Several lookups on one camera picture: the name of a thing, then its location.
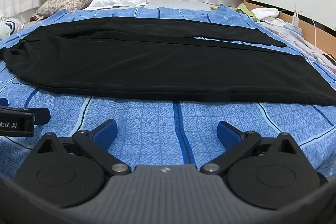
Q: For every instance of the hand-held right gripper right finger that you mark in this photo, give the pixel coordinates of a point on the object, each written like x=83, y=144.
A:
x=228, y=132

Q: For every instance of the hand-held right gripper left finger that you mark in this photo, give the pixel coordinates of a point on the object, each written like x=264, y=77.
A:
x=105, y=132

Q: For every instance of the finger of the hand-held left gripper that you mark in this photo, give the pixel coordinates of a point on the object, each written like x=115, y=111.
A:
x=3, y=102
x=42, y=116

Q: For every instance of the black pants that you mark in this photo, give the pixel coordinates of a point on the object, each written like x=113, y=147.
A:
x=157, y=64

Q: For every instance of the blue checked blanket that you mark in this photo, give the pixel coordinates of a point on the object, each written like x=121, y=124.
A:
x=157, y=129

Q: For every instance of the striped patterned cloth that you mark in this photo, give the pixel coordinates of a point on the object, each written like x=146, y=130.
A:
x=9, y=27

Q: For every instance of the pale grey blanket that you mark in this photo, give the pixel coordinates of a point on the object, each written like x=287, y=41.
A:
x=296, y=43

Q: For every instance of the blue and white box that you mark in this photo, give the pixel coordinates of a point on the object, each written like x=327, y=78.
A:
x=293, y=30

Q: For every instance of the green cloth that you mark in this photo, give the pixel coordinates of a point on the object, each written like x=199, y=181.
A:
x=242, y=10

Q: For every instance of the white cloth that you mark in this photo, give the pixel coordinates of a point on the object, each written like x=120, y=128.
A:
x=265, y=14

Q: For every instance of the white charger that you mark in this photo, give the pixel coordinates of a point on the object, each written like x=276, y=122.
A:
x=294, y=19

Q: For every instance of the wooden headboard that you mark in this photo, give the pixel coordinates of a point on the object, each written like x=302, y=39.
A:
x=323, y=32

